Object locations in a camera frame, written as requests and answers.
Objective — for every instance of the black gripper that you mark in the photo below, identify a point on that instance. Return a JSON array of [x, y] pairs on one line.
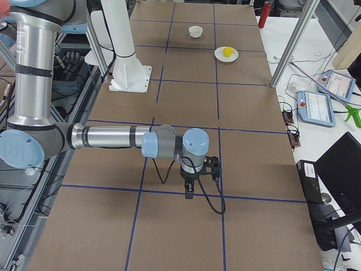
[[188, 177]]

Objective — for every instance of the yellow lemon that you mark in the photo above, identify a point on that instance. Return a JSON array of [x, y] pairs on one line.
[[227, 51]]

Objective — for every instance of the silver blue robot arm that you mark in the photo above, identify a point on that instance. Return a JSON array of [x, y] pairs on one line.
[[32, 136]]

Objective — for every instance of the white plate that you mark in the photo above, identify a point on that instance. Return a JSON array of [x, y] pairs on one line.
[[219, 56]]

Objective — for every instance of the white bowl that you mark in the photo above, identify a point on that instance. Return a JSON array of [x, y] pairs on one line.
[[195, 31]]

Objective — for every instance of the brown paper table cover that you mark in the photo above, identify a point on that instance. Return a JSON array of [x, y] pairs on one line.
[[119, 210]]

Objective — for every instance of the near small circuit board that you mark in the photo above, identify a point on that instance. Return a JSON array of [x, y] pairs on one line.
[[293, 136]]

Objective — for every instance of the small circuit board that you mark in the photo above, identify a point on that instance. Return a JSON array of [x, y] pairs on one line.
[[287, 113], [293, 136]]

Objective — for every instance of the far small circuit board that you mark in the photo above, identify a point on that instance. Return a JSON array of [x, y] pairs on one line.
[[287, 113]]

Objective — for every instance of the black computer box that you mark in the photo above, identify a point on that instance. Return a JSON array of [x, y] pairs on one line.
[[329, 227]]

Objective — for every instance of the near teach pendant tablet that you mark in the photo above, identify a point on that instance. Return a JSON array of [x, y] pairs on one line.
[[315, 108]]

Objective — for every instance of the teach pendant tablet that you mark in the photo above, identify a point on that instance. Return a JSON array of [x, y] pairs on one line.
[[339, 84], [315, 108]]

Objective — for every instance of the black laptop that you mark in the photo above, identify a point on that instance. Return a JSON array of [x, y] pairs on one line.
[[339, 170]]

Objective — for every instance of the green plastic tool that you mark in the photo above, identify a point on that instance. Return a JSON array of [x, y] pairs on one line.
[[354, 114]]

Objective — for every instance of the far teach pendant tablet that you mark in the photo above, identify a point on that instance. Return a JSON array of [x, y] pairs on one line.
[[339, 84]]

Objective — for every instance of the red cylinder bottle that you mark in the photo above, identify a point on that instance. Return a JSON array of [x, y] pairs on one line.
[[264, 14]]

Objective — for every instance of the wooden beam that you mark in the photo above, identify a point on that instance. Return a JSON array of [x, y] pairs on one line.
[[349, 51]]

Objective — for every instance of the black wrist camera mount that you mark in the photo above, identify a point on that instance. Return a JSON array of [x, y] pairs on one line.
[[211, 166]]

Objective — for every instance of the aluminium frame rail left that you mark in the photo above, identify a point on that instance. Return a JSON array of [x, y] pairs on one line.
[[28, 198]]

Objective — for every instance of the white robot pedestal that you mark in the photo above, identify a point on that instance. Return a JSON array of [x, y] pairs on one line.
[[113, 31]]

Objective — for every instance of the aluminium frame post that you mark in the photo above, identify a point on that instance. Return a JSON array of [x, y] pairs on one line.
[[296, 35]]

